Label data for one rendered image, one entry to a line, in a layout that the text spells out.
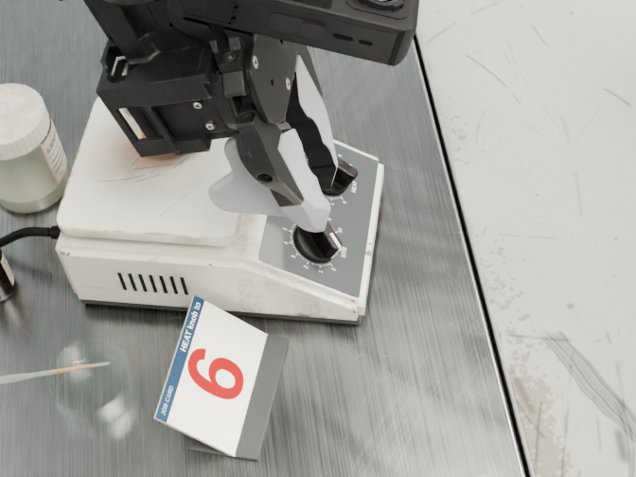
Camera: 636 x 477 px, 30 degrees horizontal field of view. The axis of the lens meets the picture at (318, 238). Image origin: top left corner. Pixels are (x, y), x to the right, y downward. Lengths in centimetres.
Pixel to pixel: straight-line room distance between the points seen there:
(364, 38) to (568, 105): 38
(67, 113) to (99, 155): 16
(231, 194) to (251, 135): 7
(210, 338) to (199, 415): 5
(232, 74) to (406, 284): 28
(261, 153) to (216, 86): 4
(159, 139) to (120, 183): 16
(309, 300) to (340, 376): 5
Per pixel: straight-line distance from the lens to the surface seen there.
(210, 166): 78
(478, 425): 76
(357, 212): 81
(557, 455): 76
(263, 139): 59
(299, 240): 77
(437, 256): 83
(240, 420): 76
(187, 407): 75
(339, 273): 78
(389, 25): 56
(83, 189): 78
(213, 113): 61
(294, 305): 78
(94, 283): 80
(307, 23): 56
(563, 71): 95
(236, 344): 78
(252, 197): 66
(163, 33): 60
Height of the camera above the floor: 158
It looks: 53 degrees down
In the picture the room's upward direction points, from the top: 7 degrees counter-clockwise
